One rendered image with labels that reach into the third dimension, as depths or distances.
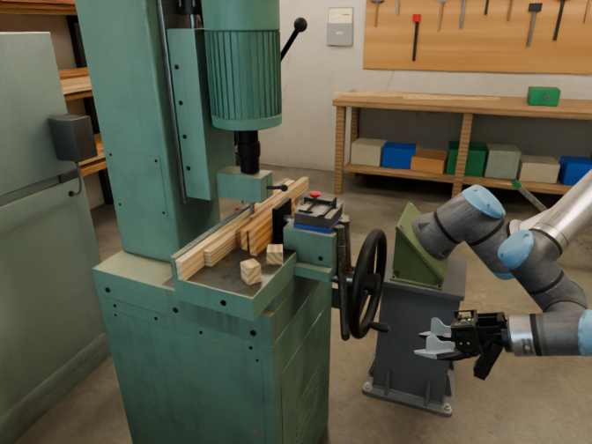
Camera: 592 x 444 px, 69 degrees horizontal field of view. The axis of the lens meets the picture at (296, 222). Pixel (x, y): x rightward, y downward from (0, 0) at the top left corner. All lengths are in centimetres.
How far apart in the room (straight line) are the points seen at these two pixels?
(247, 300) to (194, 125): 46
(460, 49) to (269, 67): 330
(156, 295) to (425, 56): 350
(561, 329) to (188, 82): 98
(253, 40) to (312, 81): 352
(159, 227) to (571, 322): 102
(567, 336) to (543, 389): 121
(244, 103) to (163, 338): 69
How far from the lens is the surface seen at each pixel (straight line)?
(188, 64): 112
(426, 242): 164
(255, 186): 113
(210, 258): 105
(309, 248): 109
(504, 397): 214
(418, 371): 191
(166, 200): 122
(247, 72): 103
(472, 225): 161
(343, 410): 193
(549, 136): 441
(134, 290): 129
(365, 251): 104
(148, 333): 135
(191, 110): 113
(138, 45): 115
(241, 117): 105
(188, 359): 130
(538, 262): 111
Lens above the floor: 142
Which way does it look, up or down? 24 degrees down
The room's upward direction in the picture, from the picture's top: 1 degrees counter-clockwise
